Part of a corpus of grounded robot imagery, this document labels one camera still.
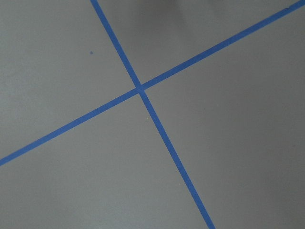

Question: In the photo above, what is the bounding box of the blue tape line crosswise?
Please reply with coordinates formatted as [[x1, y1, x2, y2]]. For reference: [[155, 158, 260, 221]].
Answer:
[[0, 0, 305, 166]]

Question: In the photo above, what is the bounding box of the blue tape line lengthwise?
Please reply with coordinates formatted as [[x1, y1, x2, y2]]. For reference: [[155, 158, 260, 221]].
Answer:
[[91, 0, 215, 229]]

